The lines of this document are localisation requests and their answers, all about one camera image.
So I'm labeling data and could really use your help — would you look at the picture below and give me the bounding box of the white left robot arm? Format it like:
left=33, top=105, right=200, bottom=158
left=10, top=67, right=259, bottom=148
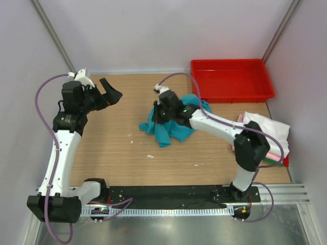
left=27, top=78, right=123, bottom=224

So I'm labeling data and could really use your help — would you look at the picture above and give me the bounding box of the green folded t shirt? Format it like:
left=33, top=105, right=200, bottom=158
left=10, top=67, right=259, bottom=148
left=264, top=158, right=284, bottom=167

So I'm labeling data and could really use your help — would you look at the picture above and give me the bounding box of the red plastic bin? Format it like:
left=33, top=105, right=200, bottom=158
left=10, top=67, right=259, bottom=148
left=191, top=59, right=275, bottom=103

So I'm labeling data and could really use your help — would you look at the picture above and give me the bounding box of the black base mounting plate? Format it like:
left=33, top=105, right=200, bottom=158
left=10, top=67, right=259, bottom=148
left=108, top=185, right=261, bottom=209

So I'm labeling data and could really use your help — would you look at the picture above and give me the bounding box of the white slotted cable duct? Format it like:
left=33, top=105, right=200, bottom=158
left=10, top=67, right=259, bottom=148
left=80, top=206, right=234, bottom=218

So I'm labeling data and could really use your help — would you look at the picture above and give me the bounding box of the white folded t shirt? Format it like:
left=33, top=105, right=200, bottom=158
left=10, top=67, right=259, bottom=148
left=243, top=112, right=290, bottom=157

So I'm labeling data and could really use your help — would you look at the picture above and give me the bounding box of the teal t shirt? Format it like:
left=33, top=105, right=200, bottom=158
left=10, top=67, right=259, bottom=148
left=139, top=94, right=212, bottom=148

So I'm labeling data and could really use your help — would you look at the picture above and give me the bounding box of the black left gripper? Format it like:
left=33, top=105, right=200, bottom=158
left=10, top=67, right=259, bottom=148
left=79, top=78, right=122, bottom=114

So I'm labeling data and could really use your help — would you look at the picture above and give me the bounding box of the pink folded t shirt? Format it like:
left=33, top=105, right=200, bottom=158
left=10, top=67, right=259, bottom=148
left=237, top=113, right=280, bottom=161

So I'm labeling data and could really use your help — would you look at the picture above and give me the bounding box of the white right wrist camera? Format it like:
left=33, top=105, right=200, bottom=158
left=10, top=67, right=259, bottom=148
left=154, top=84, right=170, bottom=95

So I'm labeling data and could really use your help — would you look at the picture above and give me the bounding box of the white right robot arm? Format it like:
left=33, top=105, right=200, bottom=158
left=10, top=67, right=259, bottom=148
left=152, top=86, right=270, bottom=202

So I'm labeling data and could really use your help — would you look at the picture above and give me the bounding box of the aluminium frame rail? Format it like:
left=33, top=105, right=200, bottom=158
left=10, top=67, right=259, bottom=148
left=35, top=183, right=310, bottom=205

